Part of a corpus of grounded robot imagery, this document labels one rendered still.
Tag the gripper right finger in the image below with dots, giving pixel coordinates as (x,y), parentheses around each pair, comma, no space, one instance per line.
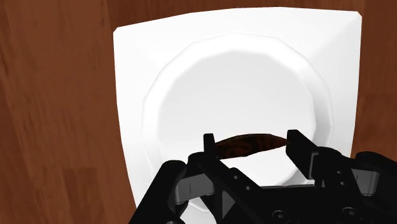
(302,155)

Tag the white round plate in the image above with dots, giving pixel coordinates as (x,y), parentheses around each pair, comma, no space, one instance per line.
(235,93)

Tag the white square table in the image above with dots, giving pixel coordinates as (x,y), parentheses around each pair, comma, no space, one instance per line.
(136,56)

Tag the brown wooden curved piece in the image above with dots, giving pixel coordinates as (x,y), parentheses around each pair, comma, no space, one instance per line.
(245,145)

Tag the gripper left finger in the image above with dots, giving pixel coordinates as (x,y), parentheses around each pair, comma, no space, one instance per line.
(198,173)

